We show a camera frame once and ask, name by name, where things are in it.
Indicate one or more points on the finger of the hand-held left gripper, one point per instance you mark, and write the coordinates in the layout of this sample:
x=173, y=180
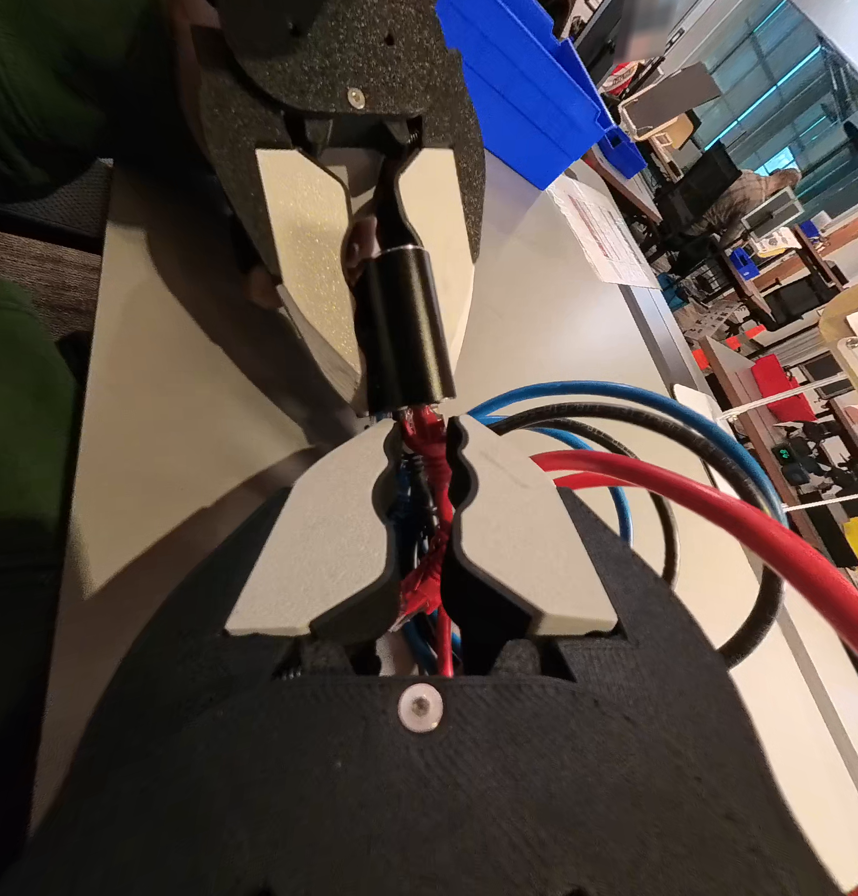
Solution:
x=303, y=231
x=439, y=210

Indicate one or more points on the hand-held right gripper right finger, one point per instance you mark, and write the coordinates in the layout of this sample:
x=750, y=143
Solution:
x=527, y=546

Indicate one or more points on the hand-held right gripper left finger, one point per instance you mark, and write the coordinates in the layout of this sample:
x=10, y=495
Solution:
x=317, y=539

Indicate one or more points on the black ethernet switch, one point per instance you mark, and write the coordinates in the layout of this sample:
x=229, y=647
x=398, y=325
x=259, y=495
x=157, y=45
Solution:
x=401, y=329

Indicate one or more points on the blue plastic bin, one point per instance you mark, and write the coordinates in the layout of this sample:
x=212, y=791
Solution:
x=527, y=91

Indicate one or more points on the person's left forearm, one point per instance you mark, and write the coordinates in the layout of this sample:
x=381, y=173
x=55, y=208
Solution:
x=51, y=84

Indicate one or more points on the laminated instruction sheet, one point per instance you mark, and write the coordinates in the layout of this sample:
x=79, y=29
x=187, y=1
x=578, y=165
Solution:
x=604, y=238

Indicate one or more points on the white board stand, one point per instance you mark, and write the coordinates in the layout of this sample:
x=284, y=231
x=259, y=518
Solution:
x=695, y=402

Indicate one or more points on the black digital timer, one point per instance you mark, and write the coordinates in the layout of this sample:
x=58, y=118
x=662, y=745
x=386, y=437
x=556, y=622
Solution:
x=786, y=453

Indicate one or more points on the red plastic bin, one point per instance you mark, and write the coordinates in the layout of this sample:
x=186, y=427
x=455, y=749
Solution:
x=779, y=385

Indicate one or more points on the small blue bin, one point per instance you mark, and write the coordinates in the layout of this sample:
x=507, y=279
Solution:
x=744, y=264

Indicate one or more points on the green sweatshirt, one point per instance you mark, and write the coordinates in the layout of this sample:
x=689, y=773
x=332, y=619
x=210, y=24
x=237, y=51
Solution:
x=23, y=420

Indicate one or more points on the wooden instruction board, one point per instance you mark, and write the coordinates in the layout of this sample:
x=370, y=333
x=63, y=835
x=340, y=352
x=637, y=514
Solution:
x=852, y=329

